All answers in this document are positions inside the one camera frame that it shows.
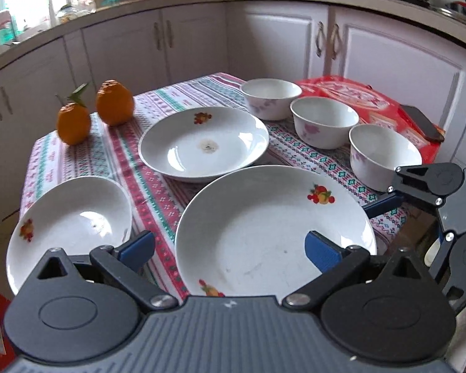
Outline white bowl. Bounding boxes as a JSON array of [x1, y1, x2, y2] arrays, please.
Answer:
[[240, 78, 302, 121], [349, 124, 423, 192], [290, 97, 359, 150]]

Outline large white fruit-pattern plate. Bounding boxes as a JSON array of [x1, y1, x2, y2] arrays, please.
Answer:
[[175, 165, 377, 300]]

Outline white kitchen cabinets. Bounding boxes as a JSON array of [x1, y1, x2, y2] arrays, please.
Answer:
[[0, 0, 466, 223]]

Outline gloved right hand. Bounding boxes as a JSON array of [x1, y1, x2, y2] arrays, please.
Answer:
[[423, 238, 441, 268]]

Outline white plate left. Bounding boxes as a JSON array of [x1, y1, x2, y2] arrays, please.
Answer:
[[6, 176, 132, 294]]

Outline black smartphone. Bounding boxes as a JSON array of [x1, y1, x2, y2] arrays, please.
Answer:
[[400, 104, 445, 143]]

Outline red snack box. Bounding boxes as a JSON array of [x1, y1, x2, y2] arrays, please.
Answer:
[[296, 76, 441, 163]]

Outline white plate stained centre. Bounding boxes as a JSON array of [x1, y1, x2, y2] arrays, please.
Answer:
[[138, 107, 269, 183]]

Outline patterned striped tablecloth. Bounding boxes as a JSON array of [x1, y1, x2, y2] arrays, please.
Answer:
[[20, 72, 409, 300]]

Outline orange with leaf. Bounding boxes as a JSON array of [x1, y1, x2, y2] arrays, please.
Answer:
[[56, 83, 91, 146]]

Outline bumpy orange without leaf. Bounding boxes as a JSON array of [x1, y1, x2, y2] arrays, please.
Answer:
[[96, 80, 135, 126]]

